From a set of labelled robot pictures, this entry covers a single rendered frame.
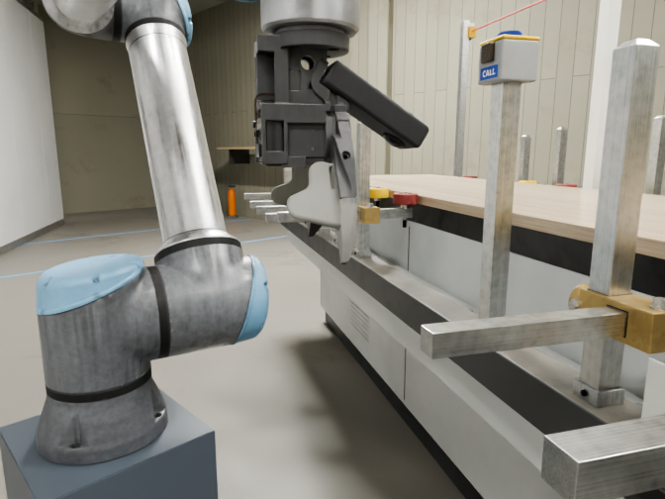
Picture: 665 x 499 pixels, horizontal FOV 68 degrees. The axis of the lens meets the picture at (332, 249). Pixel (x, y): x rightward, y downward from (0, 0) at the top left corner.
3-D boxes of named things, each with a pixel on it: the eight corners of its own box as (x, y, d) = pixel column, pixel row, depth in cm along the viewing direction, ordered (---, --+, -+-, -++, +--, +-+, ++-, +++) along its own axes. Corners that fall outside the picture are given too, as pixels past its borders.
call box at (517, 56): (500, 84, 80) (503, 33, 79) (476, 89, 87) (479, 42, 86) (536, 85, 82) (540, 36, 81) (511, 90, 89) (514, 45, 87)
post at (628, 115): (595, 415, 67) (637, 36, 58) (576, 402, 70) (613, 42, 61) (617, 411, 68) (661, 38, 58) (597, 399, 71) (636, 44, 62)
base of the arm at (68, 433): (57, 483, 66) (49, 415, 64) (23, 428, 80) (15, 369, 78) (189, 430, 79) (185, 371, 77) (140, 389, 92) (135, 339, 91)
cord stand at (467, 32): (457, 206, 311) (466, 18, 290) (450, 205, 320) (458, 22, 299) (469, 206, 313) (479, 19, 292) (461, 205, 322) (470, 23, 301)
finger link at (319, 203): (290, 266, 42) (279, 174, 45) (357, 263, 43) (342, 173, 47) (294, 251, 39) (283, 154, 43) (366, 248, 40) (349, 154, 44)
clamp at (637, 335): (644, 355, 57) (650, 314, 56) (562, 319, 70) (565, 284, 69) (686, 349, 59) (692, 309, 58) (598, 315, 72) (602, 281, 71)
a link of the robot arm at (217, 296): (159, 365, 85) (101, 13, 104) (255, 346, 94) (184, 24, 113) (175, 349, 72) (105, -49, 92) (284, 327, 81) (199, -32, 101)
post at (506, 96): (486, 339, 90) (503, 80, 82) (472, 330, 95) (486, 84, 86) (508, 336, 92) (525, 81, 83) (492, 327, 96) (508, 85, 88)
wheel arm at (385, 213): (278, 225, 148) (278, 211, 147) (276, 224, 151) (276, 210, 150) (412, 220, 159) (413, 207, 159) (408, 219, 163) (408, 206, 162)
